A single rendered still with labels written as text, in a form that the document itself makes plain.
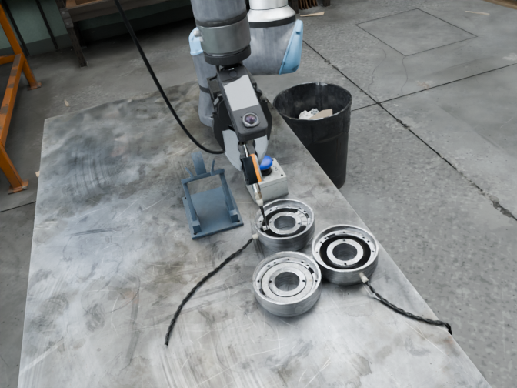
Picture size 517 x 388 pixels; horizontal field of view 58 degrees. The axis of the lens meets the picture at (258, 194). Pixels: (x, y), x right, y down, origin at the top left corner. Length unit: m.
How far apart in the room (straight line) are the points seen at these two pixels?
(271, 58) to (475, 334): 1.12
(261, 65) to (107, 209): 0.47
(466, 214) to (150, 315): 1.59
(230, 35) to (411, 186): 1.66
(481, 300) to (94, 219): 1.32
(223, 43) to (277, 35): 0.41
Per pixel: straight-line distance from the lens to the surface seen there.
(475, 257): 1.96
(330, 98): 2.19
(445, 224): 2.07
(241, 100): 0.69
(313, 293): 0.71
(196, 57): 1.15
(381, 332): 0.72
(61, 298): 0.88
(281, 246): 0.80
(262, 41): 1.09
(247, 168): 0.79
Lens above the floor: 1.39
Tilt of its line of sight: 39 degrees down
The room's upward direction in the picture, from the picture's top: 10 degrees counter-clockwise
